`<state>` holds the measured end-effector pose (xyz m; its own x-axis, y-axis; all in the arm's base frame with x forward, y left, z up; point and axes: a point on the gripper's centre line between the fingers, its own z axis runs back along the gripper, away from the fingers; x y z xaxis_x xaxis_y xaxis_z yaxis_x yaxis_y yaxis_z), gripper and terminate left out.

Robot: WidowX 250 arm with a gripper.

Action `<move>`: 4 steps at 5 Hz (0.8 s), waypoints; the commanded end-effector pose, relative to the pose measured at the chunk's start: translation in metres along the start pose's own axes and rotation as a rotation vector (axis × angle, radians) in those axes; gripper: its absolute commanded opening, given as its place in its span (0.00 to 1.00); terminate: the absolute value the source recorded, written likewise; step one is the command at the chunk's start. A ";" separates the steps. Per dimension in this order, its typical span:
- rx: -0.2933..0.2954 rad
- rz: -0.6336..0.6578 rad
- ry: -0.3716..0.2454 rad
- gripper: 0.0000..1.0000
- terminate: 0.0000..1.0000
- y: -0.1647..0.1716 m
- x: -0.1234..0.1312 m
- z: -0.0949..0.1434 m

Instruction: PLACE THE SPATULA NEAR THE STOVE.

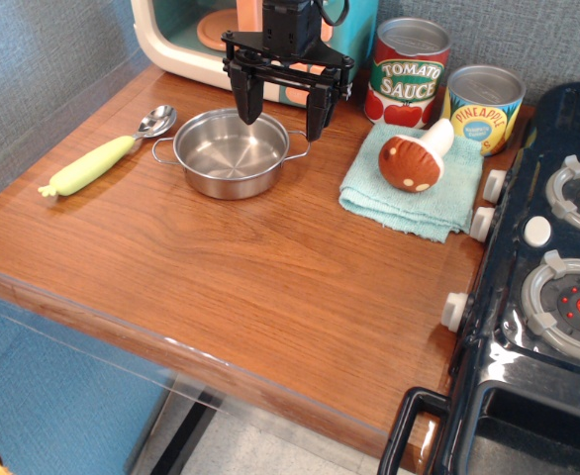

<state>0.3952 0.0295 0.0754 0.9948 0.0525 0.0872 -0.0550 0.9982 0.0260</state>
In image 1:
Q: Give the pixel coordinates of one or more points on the white stove knob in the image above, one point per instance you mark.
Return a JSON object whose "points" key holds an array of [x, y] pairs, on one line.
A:
{"points": [[481, 223], [493, 185], [453, 310]]}

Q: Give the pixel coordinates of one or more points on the light blue folded cloth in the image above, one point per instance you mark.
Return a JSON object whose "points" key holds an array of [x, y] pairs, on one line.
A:
{"points": [[432, 213]]}

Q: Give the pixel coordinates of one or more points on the toy microwave oven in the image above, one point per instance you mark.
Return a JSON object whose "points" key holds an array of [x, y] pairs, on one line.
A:
{"points": [[185, 37]]}

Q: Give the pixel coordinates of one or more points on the dark blue toy stove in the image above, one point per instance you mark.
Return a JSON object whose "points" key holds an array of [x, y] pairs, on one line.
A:
{"points": [[514, 401]]}

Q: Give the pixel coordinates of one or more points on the white stove knob middle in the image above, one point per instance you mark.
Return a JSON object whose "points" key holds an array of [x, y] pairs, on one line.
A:
{"points": [[481, 223]]}

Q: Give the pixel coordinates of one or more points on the white stove knob upper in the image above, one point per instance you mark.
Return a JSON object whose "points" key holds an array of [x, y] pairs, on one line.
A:
{"points": [[493, 185]]}

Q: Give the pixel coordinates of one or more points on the small steel pot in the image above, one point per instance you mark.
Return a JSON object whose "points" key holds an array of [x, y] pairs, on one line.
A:
{"points": [[224, 158]]}

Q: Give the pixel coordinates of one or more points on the brown toy mushroom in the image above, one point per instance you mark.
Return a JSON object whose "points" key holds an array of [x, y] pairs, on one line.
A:
{"points": [[415, 165]]}

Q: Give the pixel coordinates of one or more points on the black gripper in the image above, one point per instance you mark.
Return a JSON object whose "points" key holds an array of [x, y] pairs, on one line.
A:
{"points": [[291, 34]]}

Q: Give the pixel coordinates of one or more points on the white stove knob lower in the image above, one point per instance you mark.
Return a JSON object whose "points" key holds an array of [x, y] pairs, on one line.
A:
{"points": [[453, 310]]}

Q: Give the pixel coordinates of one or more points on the tomato sauce can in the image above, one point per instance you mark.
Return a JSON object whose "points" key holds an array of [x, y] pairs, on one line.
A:
{"points": [[408, 64]]}

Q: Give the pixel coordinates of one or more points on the pineapple can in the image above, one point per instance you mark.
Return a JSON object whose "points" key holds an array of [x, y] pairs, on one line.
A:
{"points": [[482, 102]]}

